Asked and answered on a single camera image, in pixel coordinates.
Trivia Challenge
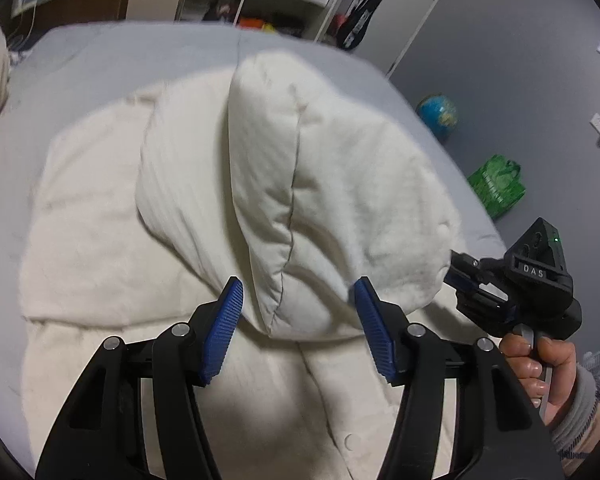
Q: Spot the dark wooden headboard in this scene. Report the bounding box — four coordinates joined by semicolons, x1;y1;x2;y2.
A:
0;0;129;40

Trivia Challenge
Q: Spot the yellow orange toy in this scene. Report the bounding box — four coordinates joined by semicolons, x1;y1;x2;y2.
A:
237;18;277;34

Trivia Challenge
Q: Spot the grey-blue bed sheet mattress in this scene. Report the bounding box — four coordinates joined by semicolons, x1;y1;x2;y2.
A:
0;22;505;470

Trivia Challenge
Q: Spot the blue desk globe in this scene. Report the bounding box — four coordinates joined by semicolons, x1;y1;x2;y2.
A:
416;93;458;144

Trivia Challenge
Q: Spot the person's right hand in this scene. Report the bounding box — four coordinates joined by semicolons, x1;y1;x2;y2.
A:
500;334;578;426

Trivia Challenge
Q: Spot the black Yonex racket bag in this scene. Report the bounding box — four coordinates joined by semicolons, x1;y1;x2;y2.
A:
336;0;382;51

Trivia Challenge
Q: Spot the green plastic bag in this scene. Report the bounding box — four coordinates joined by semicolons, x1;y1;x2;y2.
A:
467;155;526;220

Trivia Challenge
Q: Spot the right forearm striped sleeve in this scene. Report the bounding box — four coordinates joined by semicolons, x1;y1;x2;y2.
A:
550;365;600;479

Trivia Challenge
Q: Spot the white hooded puffer jacket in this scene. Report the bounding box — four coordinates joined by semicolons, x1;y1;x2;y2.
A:
19;50;505;479

